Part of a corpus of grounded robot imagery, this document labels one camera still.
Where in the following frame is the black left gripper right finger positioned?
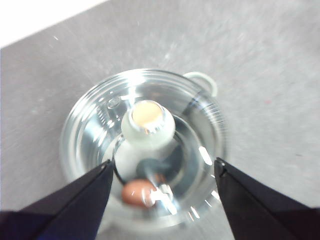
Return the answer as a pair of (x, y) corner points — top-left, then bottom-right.
(214, 156), (320, 240)

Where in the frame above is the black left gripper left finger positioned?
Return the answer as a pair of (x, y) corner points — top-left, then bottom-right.
(0, 159), (115, 240)

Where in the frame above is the brown egg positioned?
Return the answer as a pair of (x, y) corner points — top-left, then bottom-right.
(121, 179), (156, 208)

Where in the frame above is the glass lid with green knob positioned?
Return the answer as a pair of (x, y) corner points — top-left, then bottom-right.
(60, 68), (226, 227)

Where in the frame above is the pale green electric cooking pot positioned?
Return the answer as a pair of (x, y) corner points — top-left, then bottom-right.
(59, 68), (227, 228)

